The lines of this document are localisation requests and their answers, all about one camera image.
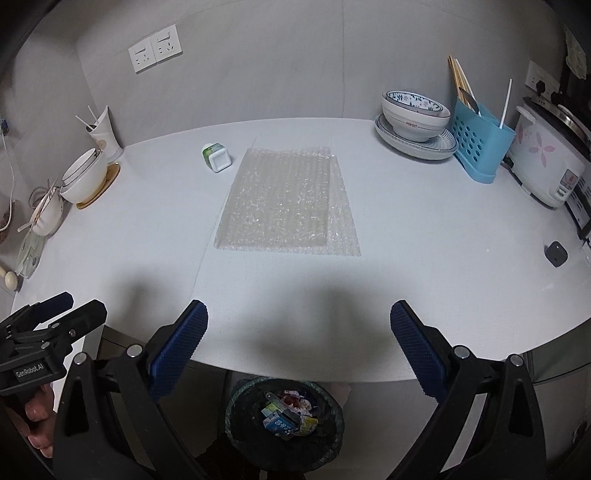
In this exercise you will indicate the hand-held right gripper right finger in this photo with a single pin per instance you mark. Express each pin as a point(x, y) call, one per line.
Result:
point(418, 350)

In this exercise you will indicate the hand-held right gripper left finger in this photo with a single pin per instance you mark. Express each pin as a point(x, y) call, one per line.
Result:
point(180, 350)

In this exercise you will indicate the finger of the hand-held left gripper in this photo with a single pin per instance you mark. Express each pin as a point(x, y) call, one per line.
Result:
point(74, 323)
point(41, 311)

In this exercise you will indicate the black mesh trash bin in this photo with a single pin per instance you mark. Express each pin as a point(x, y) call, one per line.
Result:
point(244, 438)

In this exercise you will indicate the blue white milk carton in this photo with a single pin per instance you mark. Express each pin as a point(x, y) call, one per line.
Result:
point(279, 424)

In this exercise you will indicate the white tissue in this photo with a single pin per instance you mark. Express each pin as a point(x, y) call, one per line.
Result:
point(302, 407)

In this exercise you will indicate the silver yellow wrapper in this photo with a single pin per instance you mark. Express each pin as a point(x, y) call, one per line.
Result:
point(308, 425)

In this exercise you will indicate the person's left hand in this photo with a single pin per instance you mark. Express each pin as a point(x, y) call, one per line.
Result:
point(39, 410)

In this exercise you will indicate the white bowl with chopsticks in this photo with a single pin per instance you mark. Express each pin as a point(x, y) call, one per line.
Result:
point(51, 217)

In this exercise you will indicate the wooden chopsticks pair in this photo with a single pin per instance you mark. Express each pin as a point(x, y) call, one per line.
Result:
point(45, 203)

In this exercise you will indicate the large white bowl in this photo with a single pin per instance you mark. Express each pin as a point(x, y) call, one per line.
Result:
point(90, 187)

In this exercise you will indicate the wooden coaster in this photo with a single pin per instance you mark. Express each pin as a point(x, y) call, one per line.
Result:
point(108, 184)

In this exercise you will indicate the white bowl dark rim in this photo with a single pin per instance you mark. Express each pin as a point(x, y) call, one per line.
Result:
point(83, 168)

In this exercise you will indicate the small black device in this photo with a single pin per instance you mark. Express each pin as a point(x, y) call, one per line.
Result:
point(556, 254)

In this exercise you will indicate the bubble wrap sheet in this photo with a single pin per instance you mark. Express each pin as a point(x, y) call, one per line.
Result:
point(286, 203)

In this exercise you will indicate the white flared cup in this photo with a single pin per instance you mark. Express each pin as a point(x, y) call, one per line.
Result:
point(108, 141)

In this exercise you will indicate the white green medicine bottle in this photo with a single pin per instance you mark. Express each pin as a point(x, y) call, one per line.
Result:
point(218, 159)

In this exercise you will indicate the blue patterned plate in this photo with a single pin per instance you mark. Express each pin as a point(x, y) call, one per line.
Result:
point(415, 148)

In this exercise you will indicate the blue utensil holder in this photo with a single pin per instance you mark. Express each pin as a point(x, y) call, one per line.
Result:
point(482, 147)

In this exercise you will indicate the blue patterned bowl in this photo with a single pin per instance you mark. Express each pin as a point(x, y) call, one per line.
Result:
point(411, 122)

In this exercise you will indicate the white flowered rice cooker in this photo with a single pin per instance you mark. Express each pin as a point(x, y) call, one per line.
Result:
point(545, 152)

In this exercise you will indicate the long white straw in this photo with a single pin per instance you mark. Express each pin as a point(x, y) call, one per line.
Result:
point(505, 104)

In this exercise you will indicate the bamboo chopsticks bundle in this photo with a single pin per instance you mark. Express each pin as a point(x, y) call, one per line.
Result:
point(461, 83)

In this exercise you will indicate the hanging cloth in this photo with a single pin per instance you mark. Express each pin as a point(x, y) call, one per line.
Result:
point(577, 50)

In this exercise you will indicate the white wall socket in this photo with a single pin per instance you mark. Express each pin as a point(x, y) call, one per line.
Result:
point(166, 44)
point(142, 56)

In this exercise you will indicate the side wall socket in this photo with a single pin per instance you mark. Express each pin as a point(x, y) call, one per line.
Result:
point(542, 78)

